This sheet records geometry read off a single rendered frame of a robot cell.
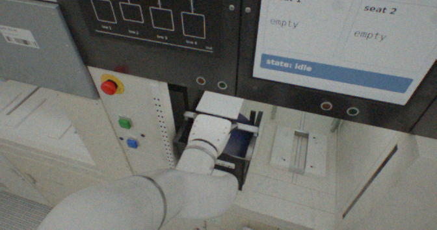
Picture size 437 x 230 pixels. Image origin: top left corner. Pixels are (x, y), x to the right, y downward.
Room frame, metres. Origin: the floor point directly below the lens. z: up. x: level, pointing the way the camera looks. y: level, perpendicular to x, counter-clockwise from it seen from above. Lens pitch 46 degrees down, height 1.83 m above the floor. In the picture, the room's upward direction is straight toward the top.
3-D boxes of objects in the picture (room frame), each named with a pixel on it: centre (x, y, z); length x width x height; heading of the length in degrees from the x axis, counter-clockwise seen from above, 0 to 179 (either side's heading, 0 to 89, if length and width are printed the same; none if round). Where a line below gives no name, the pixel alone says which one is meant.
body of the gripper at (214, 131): (0.46, 0.03, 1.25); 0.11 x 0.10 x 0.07; 163
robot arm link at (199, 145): (0.40, 0.05, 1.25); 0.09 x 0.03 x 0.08; 73
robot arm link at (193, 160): (0.32, 0.07, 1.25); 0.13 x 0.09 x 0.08; 163
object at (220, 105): (0.56, 0.00, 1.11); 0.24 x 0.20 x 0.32; 73
